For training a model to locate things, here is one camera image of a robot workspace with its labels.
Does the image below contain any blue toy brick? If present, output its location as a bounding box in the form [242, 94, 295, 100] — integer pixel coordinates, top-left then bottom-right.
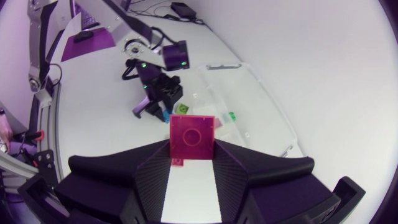
[160, 108, 172, 124]

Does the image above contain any person's hand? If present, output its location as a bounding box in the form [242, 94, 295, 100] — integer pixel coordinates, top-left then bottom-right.
[0, 108, 14, 151]

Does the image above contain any clear plastic container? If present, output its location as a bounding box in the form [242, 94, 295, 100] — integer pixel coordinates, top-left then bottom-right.
[196, 62, 300, 158]

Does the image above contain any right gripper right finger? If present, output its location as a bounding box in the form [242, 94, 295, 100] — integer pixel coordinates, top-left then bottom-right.
[213, 139, 341, 224]

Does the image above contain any black power brick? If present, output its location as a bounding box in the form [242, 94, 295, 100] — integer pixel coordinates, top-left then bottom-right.
[170, 2, 198, 20]

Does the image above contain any dark mat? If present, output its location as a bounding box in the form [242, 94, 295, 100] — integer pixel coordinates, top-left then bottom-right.
[60, 27, 117, 62]

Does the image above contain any lime green toy brick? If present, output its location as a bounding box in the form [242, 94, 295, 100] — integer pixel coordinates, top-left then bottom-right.
[175, 103, 190, 116]

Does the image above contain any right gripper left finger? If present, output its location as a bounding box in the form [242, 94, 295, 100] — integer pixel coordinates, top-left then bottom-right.
[54, 139, 172, 224]

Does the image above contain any black computer mouse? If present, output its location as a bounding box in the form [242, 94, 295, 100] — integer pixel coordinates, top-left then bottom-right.
[73, 30, 95, 44]

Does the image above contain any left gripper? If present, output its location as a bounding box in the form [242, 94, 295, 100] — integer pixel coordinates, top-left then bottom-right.
[132, 73, 184, 123]

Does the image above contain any black cable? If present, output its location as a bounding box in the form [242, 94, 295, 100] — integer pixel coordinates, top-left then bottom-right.
[186, 17, 213, 31]
[127, 8, 175, 21]

